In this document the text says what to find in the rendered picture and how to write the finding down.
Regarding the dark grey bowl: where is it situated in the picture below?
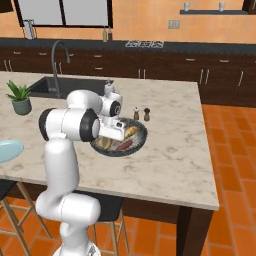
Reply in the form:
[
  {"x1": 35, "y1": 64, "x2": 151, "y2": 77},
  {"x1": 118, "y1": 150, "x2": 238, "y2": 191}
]
[{"x1": 89, "y1": 117, "x2": 149, "y2": 158}]

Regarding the reddish brown sausage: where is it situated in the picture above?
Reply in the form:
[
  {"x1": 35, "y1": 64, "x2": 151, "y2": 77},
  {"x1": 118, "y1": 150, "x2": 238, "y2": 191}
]
[{"x1": 115, "y1": 140, "x2": 135, "y2": 152}]

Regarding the black framed window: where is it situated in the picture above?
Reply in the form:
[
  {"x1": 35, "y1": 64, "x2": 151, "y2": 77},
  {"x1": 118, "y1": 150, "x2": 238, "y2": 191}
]
[{"x1": 13, "y1": 0, "x2": 114, "y2": 30}]

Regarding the green plant in teal pot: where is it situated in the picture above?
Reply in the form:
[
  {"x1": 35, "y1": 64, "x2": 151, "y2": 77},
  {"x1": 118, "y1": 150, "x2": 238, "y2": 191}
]
[{"x1": 5, "y1": 79, "x2": 34, "y2": 117}]

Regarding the dark brown wall cupboard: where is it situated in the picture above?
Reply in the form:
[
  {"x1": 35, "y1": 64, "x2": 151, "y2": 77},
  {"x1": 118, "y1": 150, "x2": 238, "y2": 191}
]
[
  {"x1": 242, "y1": 0, "x2": 256, "y2": 15},
  {"x1": 0, "y1": 0, "x2": 15, "y2": 14}
]

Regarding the grey wall socket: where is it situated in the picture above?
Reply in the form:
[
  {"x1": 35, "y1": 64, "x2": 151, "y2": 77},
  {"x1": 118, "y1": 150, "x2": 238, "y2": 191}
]
[{"x1": 167, "y1": 19, "x2": 181, "y2": 30}]

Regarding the light blue plate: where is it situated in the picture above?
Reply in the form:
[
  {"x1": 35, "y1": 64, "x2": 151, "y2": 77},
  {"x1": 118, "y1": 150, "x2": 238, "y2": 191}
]
[{"x1": 0, "y1": 139, "x2": 25, "y2": 165}]

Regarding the dark brown kitchen island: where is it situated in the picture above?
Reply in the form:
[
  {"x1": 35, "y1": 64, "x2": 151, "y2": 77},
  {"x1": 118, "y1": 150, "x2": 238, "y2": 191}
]
[{"x1": 0, "y1": 179, "x2": 215, "y2": 256}]

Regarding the dark brown cupboard run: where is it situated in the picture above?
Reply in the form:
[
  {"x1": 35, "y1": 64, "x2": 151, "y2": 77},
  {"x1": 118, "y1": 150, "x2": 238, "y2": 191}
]
[{"x1": 0, "y1": 45, "x2": 256, "y2": 108}]

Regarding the black seat wooden stool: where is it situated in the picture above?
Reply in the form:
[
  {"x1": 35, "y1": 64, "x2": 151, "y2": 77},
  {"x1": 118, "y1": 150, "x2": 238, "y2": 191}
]
[
  {"x1": 87, "y1": 192, "x2": 132, "y2": 256},
  {"x1": 0, "y1": 179, "x2": 53, "y2": 256}
]

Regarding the dark sink basin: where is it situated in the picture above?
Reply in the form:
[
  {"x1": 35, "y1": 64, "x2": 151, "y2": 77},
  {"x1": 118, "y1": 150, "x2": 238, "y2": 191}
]
[{"x1": 27, "y1": 75, "x2": 116, "y2": 100}]

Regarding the dark grey curved tap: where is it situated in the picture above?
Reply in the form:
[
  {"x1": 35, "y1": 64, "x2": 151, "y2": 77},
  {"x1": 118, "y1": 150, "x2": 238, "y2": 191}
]
[{"x1": 50, "y1": 40, "x2": 72, "y2": 100}]

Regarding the dark wall shelf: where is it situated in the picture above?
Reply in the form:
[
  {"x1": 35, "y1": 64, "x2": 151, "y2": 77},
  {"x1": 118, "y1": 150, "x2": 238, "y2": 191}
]
[{"x1": 179, "y1": 9, "x2": 250, "y2": 16}]

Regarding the white countertop appliance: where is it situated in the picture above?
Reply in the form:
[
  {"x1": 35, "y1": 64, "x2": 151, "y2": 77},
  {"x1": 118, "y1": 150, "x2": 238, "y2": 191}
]
[{"x1": 22, "y1": 19, "x2": 37, "y2": 41}]

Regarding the black hob with rings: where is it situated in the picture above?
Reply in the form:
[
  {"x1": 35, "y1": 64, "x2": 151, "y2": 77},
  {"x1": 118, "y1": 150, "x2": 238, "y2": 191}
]
[{"x1": 125, "y1": 39, "x2": 165, "y2": 50}]

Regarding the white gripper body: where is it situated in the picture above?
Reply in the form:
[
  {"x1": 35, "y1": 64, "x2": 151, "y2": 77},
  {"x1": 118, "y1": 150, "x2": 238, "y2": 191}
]
[{"x1": 98, "y1": 125, "x2": 127, "y2": 141}]

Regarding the golden brown bun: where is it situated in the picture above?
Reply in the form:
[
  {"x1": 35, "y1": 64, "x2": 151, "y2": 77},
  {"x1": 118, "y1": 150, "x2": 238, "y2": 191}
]
[
  {"x1": 124, "y1": 125, "x2": 139, "y2": 139},
  {"x1": 97, "y1": 136, "x2": 113, "y2": 151}
]

